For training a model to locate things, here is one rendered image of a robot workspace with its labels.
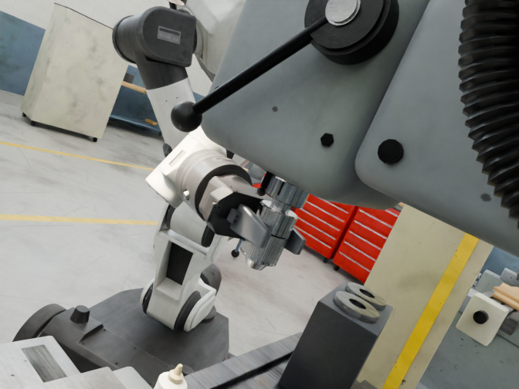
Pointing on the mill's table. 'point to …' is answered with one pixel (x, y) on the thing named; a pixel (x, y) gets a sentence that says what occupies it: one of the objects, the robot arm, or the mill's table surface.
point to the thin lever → (265, 184)
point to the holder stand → (337, 339)
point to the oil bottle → (171, 380)
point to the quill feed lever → (351, 11)
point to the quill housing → (304, 103)
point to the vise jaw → (85, 381)
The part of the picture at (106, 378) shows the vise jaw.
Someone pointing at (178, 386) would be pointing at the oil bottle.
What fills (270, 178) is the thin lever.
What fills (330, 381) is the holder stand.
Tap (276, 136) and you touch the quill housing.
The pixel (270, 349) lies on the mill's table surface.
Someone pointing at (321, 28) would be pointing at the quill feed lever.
